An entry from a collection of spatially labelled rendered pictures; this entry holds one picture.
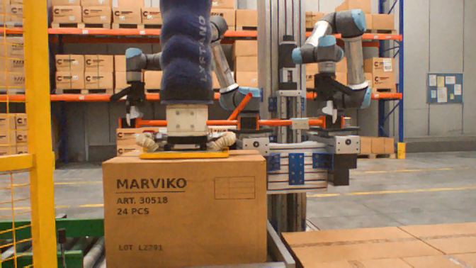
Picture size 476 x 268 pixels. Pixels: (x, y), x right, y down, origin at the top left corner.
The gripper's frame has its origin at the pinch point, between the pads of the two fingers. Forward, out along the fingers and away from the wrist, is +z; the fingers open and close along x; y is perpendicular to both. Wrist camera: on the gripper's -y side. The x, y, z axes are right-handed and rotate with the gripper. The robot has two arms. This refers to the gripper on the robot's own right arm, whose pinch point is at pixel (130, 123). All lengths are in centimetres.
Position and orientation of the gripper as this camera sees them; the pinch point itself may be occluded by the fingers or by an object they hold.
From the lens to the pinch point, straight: 191.6
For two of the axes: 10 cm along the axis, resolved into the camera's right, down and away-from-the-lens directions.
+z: 0.0, 10.0, 0.6
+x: -0.4, -0.6, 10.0
